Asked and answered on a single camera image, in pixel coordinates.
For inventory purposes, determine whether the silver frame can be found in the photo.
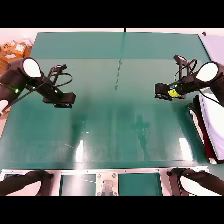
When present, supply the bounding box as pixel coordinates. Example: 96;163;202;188
0;167;224;197

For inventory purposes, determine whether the black cable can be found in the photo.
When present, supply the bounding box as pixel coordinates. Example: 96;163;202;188
199;89;224;108
2;83;45;114

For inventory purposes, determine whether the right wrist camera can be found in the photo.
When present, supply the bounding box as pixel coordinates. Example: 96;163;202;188
172;54;198;82

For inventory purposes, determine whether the dark red garment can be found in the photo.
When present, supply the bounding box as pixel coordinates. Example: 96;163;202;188
187;96;218;165

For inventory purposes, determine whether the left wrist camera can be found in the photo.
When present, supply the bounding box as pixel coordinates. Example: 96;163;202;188
49;63;74;88

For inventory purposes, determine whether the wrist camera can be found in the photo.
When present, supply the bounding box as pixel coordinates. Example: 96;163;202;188
172;54;198;82
49;63;74;88

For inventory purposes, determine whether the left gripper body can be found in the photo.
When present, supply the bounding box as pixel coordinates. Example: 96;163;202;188
53;91;77;110

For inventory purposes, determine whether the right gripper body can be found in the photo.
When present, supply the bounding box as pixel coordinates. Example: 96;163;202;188
153;82;175;101

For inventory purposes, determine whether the white garment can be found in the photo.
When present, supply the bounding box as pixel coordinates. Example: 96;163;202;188
198;93;224;162

